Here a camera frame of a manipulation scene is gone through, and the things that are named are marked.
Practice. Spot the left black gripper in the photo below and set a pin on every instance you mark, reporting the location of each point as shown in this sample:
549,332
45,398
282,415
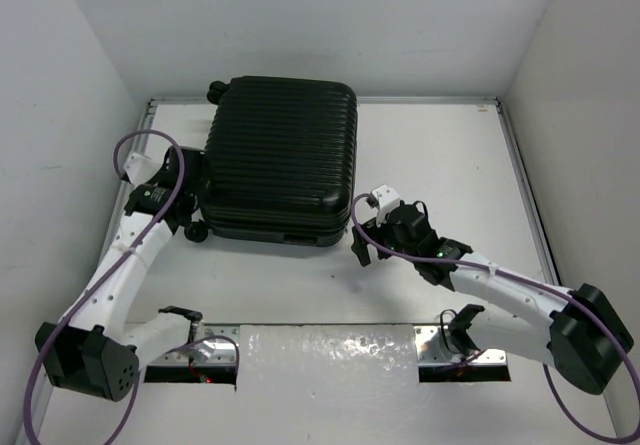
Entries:
199,186

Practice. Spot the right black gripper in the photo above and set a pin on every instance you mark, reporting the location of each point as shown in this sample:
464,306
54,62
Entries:
375,232

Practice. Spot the black suitcase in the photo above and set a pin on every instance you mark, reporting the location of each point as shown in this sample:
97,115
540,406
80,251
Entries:
279,162

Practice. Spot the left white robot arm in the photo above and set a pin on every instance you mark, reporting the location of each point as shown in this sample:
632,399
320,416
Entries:
95,354

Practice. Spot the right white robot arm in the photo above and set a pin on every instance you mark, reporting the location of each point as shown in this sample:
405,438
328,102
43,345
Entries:
576,331

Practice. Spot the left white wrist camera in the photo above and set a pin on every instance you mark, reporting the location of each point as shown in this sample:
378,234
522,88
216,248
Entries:
138,169

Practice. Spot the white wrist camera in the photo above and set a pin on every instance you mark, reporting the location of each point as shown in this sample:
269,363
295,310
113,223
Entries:
138,169
385,200

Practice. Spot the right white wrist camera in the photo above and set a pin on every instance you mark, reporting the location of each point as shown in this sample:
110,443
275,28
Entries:
385,200

